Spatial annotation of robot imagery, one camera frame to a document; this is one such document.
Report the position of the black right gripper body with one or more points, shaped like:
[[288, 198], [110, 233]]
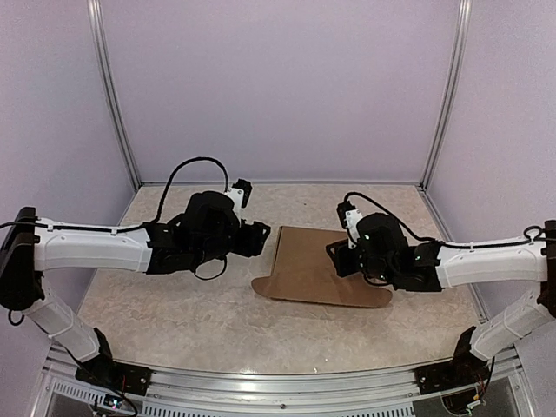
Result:
[[373, 267]]

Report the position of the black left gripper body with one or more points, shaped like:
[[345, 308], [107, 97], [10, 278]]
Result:
[[217, 248]]

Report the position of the brown cardboard box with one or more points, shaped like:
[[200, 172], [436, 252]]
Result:
[[302, 271]]

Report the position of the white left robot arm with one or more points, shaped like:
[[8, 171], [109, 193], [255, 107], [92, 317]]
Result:
[[35, 245]]

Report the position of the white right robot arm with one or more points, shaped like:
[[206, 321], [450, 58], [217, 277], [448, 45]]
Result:
[[433, 265]]

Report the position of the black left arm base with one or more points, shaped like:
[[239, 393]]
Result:
[[103, 371]]

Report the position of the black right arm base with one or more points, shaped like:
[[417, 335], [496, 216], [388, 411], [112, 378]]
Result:
[[462, 369]]

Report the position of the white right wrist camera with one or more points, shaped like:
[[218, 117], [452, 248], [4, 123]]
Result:
[[349, 217]]

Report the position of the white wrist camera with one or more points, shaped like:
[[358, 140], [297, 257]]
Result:
[[239, 193], [349, 217]]

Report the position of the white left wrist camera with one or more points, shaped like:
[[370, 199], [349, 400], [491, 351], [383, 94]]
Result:
[[239, 193]]

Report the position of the front aluminium frame rail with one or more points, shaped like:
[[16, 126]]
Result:
[[391, 391]]

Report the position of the left aluminium frame post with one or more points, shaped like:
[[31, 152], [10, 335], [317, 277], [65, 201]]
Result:
[[109, 89]]

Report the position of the aluminium frame post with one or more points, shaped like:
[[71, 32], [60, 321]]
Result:
[[449, 94], [109, 89]]

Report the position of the right aluminium frame post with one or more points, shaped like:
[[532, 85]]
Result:
[[449, 94]]

